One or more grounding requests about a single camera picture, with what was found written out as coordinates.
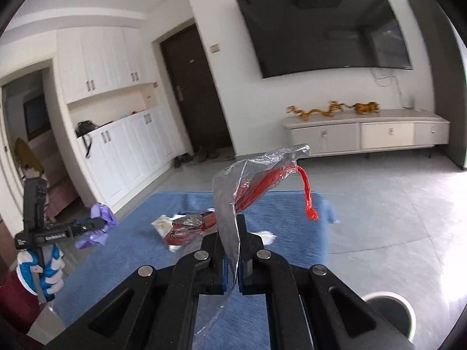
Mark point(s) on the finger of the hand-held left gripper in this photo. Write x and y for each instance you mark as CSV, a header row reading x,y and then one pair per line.
x,y
87,225

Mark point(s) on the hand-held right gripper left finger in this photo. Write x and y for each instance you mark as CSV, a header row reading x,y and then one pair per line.
x,y
226,280

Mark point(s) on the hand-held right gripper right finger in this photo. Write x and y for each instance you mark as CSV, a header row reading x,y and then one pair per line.
x,y
248,273

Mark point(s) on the purple wrapper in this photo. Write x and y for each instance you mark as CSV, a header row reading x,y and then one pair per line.
x,y
102,218

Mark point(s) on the grey trash can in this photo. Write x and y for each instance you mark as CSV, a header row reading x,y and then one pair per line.
x,y
401,321

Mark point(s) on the person's left hand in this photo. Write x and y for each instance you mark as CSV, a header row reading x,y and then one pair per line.
x,y
51,277

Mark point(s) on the crumpled white paper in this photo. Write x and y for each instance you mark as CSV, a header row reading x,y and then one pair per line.
x,y
265,237

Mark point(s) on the pink bed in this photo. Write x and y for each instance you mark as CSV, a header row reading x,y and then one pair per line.
x,y
62,193

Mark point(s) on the blue fluffy table mat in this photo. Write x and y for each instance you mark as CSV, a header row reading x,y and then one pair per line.
x,y
138,248

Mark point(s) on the red clothing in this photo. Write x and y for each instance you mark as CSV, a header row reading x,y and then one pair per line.
x,y
18,302

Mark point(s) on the white lower cabinet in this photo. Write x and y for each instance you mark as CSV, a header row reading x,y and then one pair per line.
x,y
127,153

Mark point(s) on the pair of black shoes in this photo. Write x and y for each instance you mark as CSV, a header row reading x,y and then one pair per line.
x,y
183,159

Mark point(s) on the dark bedroom window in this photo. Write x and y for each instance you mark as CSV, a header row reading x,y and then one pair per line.
x,y
36,116

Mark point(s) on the pair of brown shoes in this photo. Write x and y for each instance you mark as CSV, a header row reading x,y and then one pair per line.
x,y
206,153

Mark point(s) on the golden dragon figurine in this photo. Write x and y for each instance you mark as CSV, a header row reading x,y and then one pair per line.
x,y
308,113
335,107

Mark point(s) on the dark brown entrance door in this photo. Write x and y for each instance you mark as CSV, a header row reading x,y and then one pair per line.
x,y
197,91

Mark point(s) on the white television stand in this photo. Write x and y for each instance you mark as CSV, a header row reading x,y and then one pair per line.
x,y
365,135

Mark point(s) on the golden tiger figurine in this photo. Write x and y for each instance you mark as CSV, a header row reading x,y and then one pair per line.
x,y
366,108

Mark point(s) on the tall grey cabinet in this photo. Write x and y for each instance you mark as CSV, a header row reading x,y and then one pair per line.
x,y
437,80

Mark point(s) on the white upper wall cabinet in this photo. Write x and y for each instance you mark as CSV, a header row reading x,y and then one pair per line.
x,y
102,62

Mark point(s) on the beige wall switch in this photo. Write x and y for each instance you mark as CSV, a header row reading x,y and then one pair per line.
x,y
215,48

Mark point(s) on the black wall television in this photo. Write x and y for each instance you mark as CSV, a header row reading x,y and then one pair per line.
x,y
321,29

